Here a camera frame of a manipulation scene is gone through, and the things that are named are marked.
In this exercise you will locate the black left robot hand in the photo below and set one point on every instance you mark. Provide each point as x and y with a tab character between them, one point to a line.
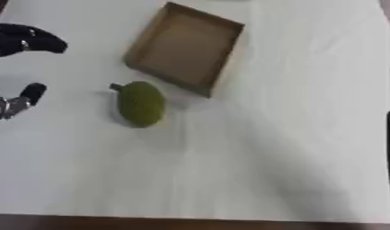
25	40

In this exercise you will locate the tan cardboard box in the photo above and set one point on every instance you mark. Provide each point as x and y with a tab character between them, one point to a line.
185	48

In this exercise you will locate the green toy jackfruit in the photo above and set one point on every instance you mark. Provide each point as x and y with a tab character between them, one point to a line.
141	104

